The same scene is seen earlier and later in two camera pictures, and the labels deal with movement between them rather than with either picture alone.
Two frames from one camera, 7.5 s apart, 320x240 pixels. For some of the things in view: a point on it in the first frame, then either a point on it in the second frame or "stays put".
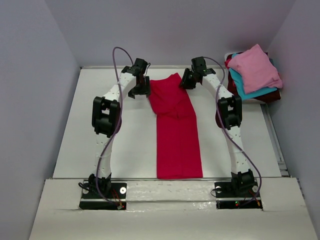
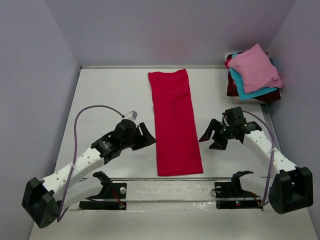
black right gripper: x=185 y=82 → x=219 y=144
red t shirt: x=178 y=151 stays put
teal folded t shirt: x=239 y=87 stays put
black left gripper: x=145 y=90 → x=149 y=139
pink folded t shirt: x=256 y=70 stays put
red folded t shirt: x=226 y=62 stays put
